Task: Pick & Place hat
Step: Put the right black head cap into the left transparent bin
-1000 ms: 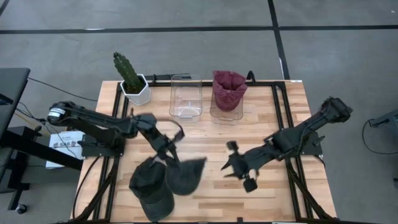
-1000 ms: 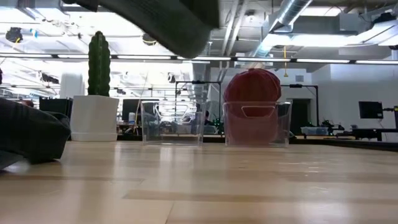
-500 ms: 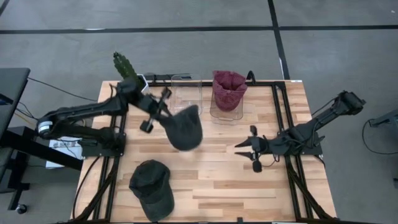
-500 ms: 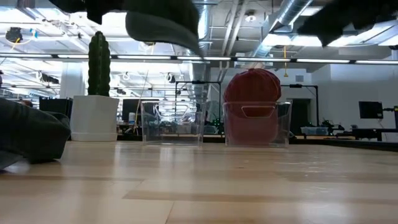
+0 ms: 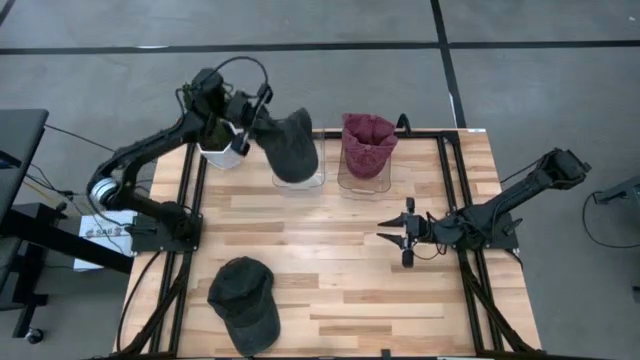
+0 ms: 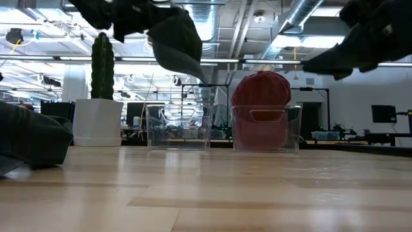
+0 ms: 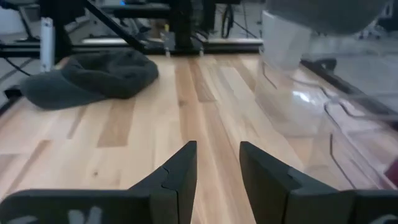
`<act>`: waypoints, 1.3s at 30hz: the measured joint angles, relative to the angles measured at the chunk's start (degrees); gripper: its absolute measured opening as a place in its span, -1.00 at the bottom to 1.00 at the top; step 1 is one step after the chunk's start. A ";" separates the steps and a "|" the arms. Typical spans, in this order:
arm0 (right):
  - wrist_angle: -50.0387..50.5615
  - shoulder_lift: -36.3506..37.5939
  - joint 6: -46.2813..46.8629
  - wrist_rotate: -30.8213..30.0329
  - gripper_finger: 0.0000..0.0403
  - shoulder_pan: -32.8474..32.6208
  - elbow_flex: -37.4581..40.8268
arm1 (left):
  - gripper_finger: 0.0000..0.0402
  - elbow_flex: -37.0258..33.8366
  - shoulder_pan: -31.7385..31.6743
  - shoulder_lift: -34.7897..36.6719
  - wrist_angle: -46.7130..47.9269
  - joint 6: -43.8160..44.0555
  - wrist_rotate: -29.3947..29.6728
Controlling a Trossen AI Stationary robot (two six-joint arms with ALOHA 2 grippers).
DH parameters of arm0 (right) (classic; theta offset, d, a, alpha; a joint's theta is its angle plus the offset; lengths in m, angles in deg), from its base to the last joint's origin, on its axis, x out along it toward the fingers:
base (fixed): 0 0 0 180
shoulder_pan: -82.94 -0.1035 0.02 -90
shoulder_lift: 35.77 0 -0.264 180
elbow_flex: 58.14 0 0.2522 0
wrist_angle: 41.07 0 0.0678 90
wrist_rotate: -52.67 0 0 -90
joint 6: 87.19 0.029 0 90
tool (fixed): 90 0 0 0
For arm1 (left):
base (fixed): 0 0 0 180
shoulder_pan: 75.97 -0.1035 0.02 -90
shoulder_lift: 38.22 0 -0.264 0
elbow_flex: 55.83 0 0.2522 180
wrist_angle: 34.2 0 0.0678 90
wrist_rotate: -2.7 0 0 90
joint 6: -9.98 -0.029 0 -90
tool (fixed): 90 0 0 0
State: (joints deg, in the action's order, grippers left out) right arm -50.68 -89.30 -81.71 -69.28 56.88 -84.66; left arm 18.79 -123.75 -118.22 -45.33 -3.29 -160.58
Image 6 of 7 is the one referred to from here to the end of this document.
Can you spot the black desk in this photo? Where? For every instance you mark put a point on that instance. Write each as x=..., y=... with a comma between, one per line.
x=380, y=138

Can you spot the grey denim cap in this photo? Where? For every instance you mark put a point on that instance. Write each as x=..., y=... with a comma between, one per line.
x=32, y=138
x=180, y=38

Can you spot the green cactus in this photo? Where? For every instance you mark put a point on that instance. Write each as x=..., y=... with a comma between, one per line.
x=102, y=64

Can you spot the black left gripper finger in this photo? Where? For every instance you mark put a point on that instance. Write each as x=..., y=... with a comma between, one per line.
x=132, y=17

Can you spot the clear plastic bin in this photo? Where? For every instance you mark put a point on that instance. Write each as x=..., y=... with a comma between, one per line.
x=294, y=129
x=154, y=141

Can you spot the black partition panel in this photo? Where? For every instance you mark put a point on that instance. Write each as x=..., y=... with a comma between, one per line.
x=54, y=111

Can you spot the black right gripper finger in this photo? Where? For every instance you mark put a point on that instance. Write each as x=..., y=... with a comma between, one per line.
x=338, y=61

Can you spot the maroon cap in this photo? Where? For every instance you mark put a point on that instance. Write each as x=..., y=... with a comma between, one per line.
x=260, y=90

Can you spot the black rectangular stand frame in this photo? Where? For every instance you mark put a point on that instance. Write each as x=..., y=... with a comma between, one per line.
x=219, y=85
x=328, y=106

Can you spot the black monitor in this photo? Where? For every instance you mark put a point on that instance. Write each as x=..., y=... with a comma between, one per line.
x=383, y=113
x=133, y=109

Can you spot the white hexagonal plant pot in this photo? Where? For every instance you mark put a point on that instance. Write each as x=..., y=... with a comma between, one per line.
x=96, y=122

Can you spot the silver ventilation duct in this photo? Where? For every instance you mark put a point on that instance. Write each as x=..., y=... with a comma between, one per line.
x=299, y=13
x=209, y=25

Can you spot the black background robot arm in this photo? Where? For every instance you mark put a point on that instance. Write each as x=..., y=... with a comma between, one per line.
x=342, y=132

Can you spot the white bottle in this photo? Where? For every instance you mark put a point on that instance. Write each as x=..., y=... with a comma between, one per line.
x=136, y=122

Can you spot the black aluminium table frame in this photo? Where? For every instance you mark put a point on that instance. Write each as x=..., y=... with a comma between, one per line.
x=354, y=149

